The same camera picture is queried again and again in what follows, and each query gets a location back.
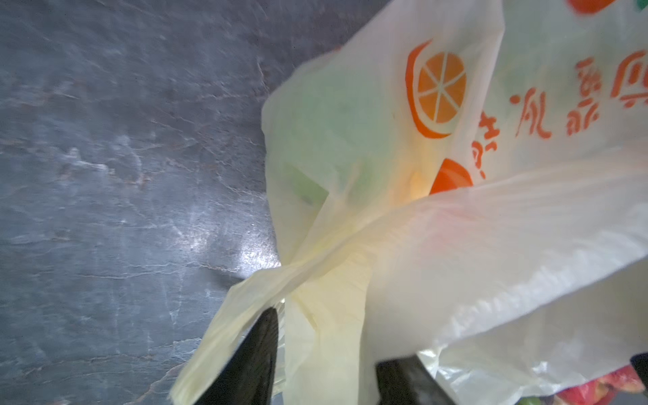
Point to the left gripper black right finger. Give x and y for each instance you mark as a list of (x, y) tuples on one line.
[(406, 381)]

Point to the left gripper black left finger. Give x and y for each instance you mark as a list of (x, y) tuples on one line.
[(248, 377)]

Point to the red fake strawberry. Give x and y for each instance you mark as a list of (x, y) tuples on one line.
[(602, 390)]

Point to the yellow plastic bag fruit print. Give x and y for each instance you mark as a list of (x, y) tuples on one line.
[(463, 181)]

